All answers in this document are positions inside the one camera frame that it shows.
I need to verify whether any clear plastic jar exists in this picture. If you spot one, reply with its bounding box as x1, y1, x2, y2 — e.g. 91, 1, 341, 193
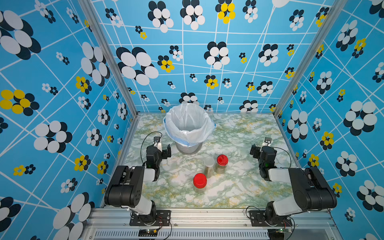
204, 158, 215, 179

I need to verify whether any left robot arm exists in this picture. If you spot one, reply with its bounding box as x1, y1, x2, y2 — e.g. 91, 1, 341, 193
104, 144, 172, 226

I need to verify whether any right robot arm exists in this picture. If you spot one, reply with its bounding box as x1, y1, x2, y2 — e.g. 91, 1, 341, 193
250, 145, 337, 226

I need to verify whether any far red-lid jar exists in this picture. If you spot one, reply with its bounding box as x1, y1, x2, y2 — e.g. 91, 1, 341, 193
215, 155, 229, 174

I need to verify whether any red-lid jar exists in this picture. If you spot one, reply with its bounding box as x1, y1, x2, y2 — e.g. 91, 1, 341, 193
193, 173, 208, 193
215, 155, 229, 174

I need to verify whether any white bin liner bag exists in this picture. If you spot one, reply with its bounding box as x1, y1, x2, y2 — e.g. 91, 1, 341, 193
163, 103, 216, 147

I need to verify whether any near red-lid jar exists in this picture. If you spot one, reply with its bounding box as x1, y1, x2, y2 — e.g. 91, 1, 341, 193
193, 173, 208, 193

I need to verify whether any left circuit board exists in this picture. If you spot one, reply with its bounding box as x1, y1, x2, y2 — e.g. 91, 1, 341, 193
139, 229, 158, 238

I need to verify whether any circuit board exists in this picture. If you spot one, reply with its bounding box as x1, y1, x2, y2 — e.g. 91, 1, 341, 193
139, 229, 158, 238
268, 229, 292, 240

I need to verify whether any right circuit board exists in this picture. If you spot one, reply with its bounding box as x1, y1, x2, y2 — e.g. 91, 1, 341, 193
268, 229, 292, 240

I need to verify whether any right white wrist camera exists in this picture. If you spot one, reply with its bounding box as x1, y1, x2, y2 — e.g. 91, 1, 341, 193
262, 137, 272, 147

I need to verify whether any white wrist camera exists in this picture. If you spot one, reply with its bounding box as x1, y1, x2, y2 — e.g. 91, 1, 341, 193
154, 137, 163, 151
262, 137, 272, 147

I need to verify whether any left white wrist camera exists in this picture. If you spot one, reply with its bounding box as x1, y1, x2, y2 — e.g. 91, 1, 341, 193
154, 137, 163, 151

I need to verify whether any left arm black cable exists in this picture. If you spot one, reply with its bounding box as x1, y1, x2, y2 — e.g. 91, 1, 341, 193
140, 131, 163, 164

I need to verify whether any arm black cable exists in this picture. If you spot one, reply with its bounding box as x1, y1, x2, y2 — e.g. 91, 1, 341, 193
271, 146, 292, 169
140, 131, 163, 164

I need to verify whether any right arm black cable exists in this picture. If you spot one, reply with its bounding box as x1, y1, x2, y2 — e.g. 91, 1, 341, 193
271, 146, 292, 169

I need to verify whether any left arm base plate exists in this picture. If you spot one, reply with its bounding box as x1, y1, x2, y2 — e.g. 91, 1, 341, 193
129, 210, 172, 227

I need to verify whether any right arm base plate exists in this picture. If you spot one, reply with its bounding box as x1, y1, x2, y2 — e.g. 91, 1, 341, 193
248, 210, 293, 228

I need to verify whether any aluminium front rail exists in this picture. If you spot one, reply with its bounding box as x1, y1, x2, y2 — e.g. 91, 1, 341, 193
81, 207, 342, 240

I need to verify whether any right aluminium corner post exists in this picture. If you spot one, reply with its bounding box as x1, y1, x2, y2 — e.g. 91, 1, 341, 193
274, 0, 348, 119

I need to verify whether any aluminium corner post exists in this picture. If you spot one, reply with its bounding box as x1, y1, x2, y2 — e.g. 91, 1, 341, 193
79, 0, 138, 119
274, 0, 348, 119

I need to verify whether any left aluminium corner post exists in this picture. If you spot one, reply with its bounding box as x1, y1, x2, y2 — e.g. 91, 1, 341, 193
79, 0, 138, 119

